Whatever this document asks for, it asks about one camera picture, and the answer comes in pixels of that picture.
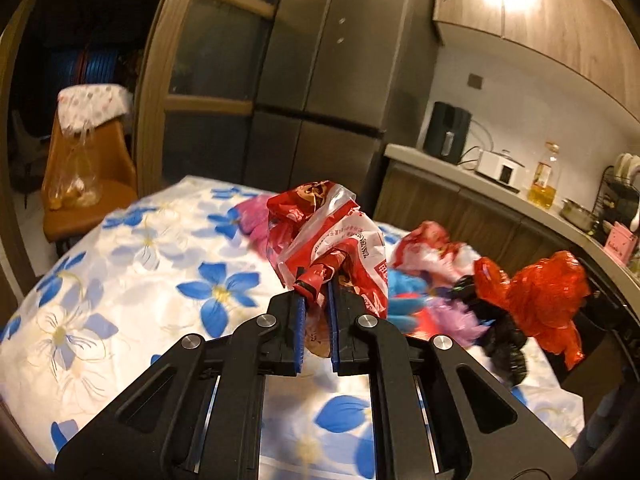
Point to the wooden framed glass door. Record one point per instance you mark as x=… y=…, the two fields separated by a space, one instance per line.
x=215 y=60

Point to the blue floral tablecloth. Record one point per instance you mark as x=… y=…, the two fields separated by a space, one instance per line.
x=125 y=270

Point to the blue rubber glove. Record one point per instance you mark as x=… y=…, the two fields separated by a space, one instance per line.
x=402 y=290

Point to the orange chair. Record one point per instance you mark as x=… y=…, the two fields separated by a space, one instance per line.
x=100 y=160

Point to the pink plastic bag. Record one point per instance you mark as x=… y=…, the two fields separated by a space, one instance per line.
x=252 y=220

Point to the steel mixing bowl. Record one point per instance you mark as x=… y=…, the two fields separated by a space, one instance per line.
x=577 y=215

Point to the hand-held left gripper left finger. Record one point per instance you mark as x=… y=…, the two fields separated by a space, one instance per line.
x=298 y=332

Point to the dark wall socket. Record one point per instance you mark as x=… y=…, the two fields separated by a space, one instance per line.
x=475 y=81

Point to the wooden wall cabinet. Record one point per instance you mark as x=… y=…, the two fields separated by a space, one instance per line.
x=550 y=20

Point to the clear plastic bag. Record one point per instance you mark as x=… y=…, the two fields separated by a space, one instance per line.
x=75 y=180

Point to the purple rubber glove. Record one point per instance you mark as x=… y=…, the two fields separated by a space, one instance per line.
x=452 y=320

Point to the red white printed plastic bag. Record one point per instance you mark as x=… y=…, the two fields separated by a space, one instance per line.
x=325 y=230
x=430 y=245

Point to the cooking oil bottle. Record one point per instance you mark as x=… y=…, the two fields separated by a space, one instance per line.
x=543 y=185

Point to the blue ribbed object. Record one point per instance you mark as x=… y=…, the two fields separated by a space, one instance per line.
x=95 y=67

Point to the kitchen counter with wooden cabinets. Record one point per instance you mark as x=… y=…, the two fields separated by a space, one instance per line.
x=450 y=205

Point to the white electric cooker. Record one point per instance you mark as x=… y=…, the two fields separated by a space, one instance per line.
x=500 y=170

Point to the black plastic bag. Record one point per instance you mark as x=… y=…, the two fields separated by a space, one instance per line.
x=505 y=350

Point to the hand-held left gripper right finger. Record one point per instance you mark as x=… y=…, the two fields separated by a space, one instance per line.
x=334 y=332

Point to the pink utensil box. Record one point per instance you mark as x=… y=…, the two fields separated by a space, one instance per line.
x=620 y=245

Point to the dotted white cloth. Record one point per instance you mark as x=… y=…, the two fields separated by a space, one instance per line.
x=90 y=102

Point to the black air fryer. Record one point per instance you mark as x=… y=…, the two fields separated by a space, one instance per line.
x=447 y=132

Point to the steel refrigerator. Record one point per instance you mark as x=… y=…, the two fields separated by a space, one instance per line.
x=325 y=85

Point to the black dish rack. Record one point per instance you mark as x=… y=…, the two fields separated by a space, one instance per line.
x=612 y=200

